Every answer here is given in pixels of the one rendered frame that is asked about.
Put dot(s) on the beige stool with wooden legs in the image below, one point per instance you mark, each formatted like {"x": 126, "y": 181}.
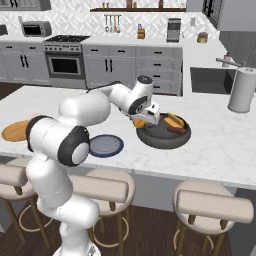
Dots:
{"x": 13, "y": 186}
{"x": 206, "y": 206}
{"x": 110, "y": 190}

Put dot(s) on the blue plate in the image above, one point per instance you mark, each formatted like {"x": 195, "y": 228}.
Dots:
{"x": 106, "y": 146}

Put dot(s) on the rail with hanging tools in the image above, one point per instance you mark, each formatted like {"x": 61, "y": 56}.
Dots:
{"x": 112, "y": 23}

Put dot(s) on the potted plant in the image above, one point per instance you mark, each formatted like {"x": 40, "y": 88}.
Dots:
{"x": 202, "y": 37}

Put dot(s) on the grey cupboard and drawer run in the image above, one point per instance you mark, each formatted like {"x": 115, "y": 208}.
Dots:
{"x": 133, "y": 66}

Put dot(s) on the steel oven with hob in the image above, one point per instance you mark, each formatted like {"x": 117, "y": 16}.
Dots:
{"x": 65, "y": 61}

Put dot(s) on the grey toaster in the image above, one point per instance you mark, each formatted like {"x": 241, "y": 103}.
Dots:
{"x": 3, "y": 30}

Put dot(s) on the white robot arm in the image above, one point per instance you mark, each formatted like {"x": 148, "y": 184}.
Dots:
{"x": 80, "y": 110}

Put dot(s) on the white paper towel roll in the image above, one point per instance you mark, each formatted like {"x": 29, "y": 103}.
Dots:
{"x": 242, "y": 90}

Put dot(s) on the dark grey bowl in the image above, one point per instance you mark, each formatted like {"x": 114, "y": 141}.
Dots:
{"x": 163, "y": 138}

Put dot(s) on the white jar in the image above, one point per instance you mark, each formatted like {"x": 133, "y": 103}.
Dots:
{"x": 193, "y": 21}

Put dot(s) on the grey toaster oven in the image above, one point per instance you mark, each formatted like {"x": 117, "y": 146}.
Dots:
{"x": 36, "y": 28}

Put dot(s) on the dark red sausage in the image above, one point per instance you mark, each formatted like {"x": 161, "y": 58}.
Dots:
{"x": 176, "y": 130}

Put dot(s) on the soap dispenser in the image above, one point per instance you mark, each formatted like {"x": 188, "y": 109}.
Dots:
{"x": 227, "y": 57}

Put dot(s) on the wooden shelf with bottles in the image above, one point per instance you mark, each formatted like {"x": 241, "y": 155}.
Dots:
{"x": 138, "y": 8}

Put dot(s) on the wooden knife block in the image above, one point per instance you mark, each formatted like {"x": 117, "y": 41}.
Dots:
{"x": 141, "y": 32}

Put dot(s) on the grey tap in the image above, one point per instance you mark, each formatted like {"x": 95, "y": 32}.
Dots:
{"x": 230, "y": 61}

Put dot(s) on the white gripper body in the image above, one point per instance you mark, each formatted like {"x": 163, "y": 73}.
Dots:
{"x": 145, "y": 117}

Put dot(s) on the grey wall cupboard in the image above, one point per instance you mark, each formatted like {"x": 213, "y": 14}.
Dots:
{"x": 25, "y": 4}

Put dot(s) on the dark sink basin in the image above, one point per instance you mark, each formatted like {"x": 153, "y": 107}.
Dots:
{"x": 210, "y": 81}

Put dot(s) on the orange bun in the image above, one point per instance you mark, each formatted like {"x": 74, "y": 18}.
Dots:
{"x": 175, "y": 120}
{"x": 139, "y": 123}

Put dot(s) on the grey coffee machine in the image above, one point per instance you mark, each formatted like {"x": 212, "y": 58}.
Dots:
{"x": 173, "y": 30}

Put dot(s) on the orange wooden plate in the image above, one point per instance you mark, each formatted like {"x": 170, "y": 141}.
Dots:
{"x": 15, "y": 131}

